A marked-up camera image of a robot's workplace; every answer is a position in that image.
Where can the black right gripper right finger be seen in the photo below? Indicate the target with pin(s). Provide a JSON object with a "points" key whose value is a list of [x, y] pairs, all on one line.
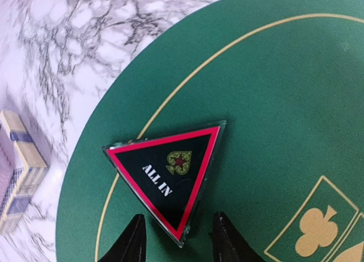
{"points": [[228, 243]]}

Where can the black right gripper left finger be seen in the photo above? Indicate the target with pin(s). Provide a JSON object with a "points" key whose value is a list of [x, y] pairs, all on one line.
{"points": [[131, 245]]}

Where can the triangular all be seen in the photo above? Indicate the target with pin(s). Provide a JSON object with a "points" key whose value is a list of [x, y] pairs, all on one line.
{"points": [[168, 174]]}

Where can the card deck box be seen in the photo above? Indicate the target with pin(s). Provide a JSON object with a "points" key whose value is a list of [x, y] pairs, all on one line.
{"points": [[22, 170]]}

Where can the round green poker mat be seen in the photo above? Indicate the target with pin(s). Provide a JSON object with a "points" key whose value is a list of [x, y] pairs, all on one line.
{"points": [[287, 76]]}

